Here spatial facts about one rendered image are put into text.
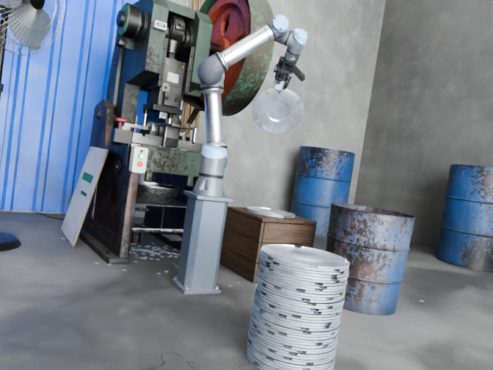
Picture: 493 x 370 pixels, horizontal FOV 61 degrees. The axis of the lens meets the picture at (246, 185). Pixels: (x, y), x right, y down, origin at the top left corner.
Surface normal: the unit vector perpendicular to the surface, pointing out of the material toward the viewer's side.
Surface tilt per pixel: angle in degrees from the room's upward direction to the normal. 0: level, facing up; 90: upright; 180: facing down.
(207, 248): 90
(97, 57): 90
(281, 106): 127
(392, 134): 90
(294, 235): 90
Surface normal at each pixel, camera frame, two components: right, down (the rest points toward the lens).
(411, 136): -0.81, -0.08
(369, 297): -0.03, 0.09
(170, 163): 0.57, 0.13
